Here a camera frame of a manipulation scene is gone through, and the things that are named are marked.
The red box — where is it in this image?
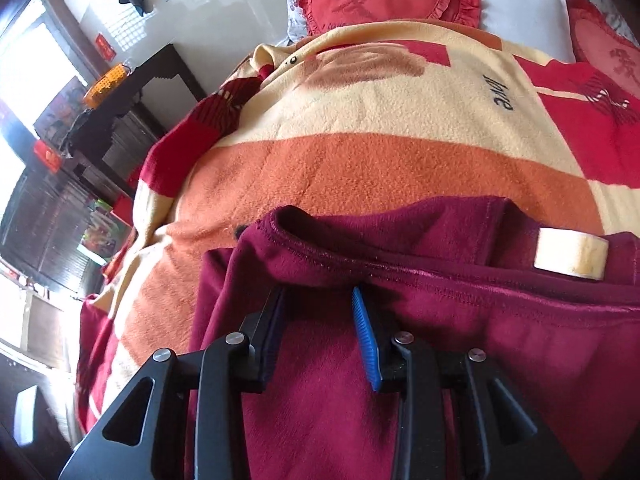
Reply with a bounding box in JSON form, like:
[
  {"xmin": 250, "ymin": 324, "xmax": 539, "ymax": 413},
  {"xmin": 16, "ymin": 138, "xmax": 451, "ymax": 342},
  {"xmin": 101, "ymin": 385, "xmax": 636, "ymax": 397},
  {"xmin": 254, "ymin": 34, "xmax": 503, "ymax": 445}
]
[{"xmin": 32, "ymin": 140, "xmax": 63, "ymax": 173}]

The colourful packet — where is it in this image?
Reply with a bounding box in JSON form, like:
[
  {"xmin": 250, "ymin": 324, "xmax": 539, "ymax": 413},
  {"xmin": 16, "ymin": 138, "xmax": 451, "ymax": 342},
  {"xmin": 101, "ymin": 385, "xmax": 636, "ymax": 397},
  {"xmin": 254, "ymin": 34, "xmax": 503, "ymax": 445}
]
[{"xmin": 79, "ymin": 199, "xmax": 127, "ymax": 263}]

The white pillow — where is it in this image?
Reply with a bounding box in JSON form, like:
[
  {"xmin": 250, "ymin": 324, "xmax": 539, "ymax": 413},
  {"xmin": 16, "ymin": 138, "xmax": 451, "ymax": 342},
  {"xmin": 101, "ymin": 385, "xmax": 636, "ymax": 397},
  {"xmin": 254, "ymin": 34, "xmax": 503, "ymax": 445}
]
[{"xmin": 460, "ymin": 0, "xmax": 578, "ymax": 63}]

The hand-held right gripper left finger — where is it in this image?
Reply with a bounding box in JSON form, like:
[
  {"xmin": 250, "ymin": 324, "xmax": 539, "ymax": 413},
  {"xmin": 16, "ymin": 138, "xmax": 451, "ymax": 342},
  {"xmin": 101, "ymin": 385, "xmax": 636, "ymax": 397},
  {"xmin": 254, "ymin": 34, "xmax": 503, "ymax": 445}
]
[{"xmin": 59, "ymin": 287, "xmax": 287, "ymax": 480}]

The printed fleece blanket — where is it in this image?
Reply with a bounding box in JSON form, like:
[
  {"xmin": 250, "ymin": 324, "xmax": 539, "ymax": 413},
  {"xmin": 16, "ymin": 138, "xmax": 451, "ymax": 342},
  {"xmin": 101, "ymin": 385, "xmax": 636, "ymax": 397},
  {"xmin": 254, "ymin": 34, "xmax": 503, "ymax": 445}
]
[{"xmin": 75, "ymin": 19, "xmax": 640, "ymax": 441}]

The dark wooden desk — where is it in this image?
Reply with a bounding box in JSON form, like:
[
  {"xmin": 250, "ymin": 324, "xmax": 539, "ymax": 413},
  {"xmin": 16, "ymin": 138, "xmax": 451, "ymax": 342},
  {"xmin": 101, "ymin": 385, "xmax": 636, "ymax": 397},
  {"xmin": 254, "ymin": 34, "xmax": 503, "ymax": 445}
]
[{"xmin": 62, "ymin": 42, "xmax": 208, "ymax": 196}]

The dark wooden cabinet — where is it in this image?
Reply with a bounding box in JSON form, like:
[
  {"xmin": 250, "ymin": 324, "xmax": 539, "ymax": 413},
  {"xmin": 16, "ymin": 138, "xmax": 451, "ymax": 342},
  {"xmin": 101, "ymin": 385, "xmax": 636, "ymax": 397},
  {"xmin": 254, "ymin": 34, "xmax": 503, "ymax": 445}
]
[{"xmin": 0, "ymin": 165, "xmax": 136, "ymax": 296}]

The orange plastic basket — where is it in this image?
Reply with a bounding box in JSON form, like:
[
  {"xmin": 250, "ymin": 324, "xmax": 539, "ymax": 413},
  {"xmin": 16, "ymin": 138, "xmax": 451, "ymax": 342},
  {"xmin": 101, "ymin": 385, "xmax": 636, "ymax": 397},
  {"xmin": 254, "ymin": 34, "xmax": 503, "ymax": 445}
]
[{"xmin": 82, "ymin": 62, "xmax": 132, "ymax": 109}]

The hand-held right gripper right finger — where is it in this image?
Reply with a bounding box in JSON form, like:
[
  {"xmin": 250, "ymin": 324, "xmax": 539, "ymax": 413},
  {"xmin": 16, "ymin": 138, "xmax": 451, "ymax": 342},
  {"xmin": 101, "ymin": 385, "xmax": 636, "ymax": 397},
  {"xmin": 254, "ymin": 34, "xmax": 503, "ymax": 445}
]
[{"xmin": 351, "ymin": 286, "xmax": 583, "ymax": 480}]

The white object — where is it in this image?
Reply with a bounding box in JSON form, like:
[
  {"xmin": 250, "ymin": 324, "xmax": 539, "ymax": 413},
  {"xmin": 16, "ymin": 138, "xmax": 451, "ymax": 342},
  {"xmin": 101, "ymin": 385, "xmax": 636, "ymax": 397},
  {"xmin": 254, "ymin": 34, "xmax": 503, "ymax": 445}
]
[{"xmin": 12, "ymin": 385, "xmax": 51, "ymax": 448}]

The maroon fleece garment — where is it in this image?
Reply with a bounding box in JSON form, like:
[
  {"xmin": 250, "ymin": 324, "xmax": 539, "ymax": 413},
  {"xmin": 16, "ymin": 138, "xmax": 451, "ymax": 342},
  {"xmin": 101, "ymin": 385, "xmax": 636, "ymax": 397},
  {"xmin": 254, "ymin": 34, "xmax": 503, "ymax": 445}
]
[{"xmin": 182, "ymin": 197, "xmax": 640, "ymax": 480}]

